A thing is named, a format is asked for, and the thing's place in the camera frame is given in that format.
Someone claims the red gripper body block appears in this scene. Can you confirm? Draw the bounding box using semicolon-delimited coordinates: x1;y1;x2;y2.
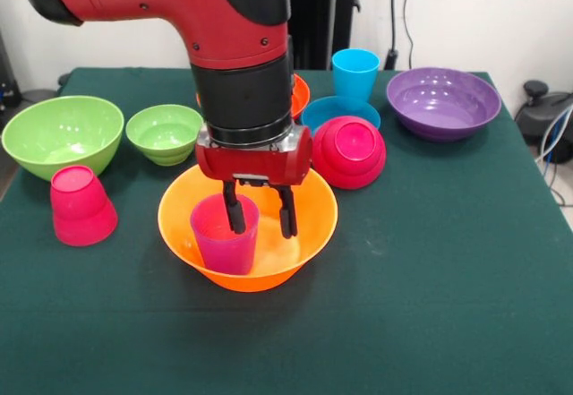
194;125;314;188

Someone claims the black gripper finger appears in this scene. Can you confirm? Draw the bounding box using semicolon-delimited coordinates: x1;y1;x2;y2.
273;184;300;240
221;179;248;236

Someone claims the large orange bowl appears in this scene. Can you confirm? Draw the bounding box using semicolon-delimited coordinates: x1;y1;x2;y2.
158;164;339;293

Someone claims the purple cup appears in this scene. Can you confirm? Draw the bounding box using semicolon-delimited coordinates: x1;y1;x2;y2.
189;193;261;276

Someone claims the pink bowl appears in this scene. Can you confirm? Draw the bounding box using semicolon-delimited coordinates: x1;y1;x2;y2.
312;115;388;190

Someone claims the small green bowl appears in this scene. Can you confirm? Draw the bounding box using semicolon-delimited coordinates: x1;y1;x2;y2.
124;104;205;167

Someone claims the pink cup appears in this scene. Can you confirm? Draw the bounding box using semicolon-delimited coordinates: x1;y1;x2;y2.
49;165;119;247

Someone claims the red bowl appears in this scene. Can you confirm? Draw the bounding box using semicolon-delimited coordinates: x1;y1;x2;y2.
195;73;311;122

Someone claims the blue bowl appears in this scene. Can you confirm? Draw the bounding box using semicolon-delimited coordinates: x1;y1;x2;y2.
300;95;382;133

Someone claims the dark green tablecloth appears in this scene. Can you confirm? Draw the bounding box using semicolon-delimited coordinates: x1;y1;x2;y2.
0;66;573;395

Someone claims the blue cup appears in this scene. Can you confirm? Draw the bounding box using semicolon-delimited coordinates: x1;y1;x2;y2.
330;48;381;110

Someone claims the large green bowl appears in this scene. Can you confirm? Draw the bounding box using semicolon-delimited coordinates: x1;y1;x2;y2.
1;95;125;183

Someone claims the purple bowl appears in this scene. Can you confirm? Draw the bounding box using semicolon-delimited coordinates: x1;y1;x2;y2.
386;66;502;143

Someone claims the black equipment box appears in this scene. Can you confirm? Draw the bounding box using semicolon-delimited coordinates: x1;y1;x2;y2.
0;31;21;109

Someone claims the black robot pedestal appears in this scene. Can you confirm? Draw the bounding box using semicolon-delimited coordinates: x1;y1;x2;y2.
286;0;363;72

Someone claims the black cable with plug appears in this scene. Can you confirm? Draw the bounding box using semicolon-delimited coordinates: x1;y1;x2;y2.
384;0;400;72

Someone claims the thin black wall cable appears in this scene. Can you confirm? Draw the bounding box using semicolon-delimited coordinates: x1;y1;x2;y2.
402;0;431;76

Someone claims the blue white cable bundle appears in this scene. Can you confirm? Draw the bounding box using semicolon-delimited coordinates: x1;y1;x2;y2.
535;107;573;208

